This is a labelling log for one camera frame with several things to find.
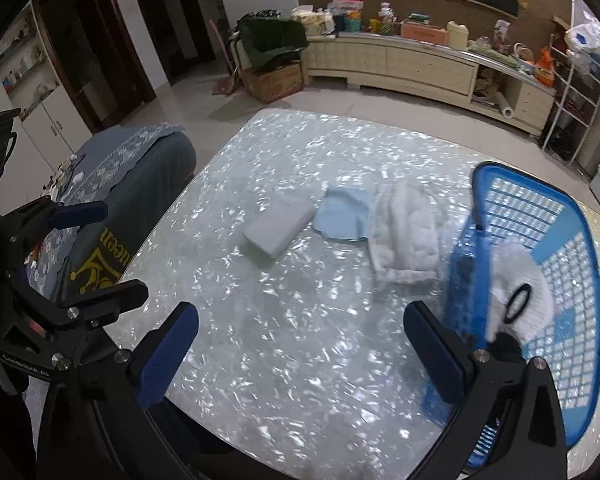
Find blue plastic basket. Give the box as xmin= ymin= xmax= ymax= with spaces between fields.
xmin=420 ymin=161 xmax=600 ymax=471

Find white wire rack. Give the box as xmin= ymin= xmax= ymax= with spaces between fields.
xmin=541 ymin=30 xmax=600 ymax=161

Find red and white box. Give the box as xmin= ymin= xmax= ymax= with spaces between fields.
xmin=330 ymin=0 xmax=365 ymax=17

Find dark wooden door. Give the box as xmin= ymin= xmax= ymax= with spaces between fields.
xmin=125 ymin=0 xmax=221 ymax=86
xmin=32 ymin=0 xmax=156 ymax=133

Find green bag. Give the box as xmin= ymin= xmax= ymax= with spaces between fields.
xmin=236 ymin=14 xmax=310 ymax=72

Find light blue cloth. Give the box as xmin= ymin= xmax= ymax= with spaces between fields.
xmin=312 ymin=186 xmax=376 ymax=242

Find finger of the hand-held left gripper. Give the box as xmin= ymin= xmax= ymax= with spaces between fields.
xmin=0 ymin=200 xmax=109 ymax=242
xmin=10 ymin=280 xmax=150 ymax=332

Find cardboard box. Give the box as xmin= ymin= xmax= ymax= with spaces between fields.
xmin=240 ymin=62 xmax=305 ymax=105

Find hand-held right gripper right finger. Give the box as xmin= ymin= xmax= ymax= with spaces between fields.
xmin=404 ymin=301 xmax=568 ymax=480

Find grey cloth covered chair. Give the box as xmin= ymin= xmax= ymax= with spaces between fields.
xmin=25 ymin=124 xmax=197 ymax=306

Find orange bag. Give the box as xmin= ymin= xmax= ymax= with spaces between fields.
xmin=534 ymin=47 xmax=556 ymax=86

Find tissue packs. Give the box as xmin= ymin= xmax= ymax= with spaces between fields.
xmin=292 ymin=6 xmax=337 ymax=37

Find broom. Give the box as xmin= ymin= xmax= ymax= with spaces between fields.
xmin=209 ymin=19 xmax=243 ymax=97

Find small white towel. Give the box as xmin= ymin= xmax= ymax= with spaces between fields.
xmin=242 ymin=195 xmax=315 ymax=260

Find cream television cabinet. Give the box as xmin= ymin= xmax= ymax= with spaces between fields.
xmin=302 ymin=32 xmax=558 ymax=136

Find paper roll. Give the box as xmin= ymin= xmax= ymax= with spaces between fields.
xmin=495 ymin=91 xmax=517 ymax=120

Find white plastic bag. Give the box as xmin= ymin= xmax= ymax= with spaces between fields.
xmin=564 ymin=14 xmax=600 ymax=56

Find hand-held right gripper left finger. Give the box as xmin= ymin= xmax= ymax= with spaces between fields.
xmin=37 ymin=301 xmax=201 ymax=480

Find pink box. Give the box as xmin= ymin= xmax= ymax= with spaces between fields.
xmin=400 ymin=19 xmax=450 ymax=45

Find cream jerry can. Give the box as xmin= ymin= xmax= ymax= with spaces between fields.
xmin=446 ymin=21 xmax=470 ymax=51

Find white fluffy cloth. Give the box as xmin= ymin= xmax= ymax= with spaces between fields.
xmin=369 ymin=180 xmax=448 ymax=283

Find large white towel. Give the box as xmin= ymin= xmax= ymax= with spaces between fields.
xmin=485 ymin=244 xmax=553 ymax=341

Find white cupboard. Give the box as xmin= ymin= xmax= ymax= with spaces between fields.
xmin=0 ymin=10 xmax=93 ymax=201

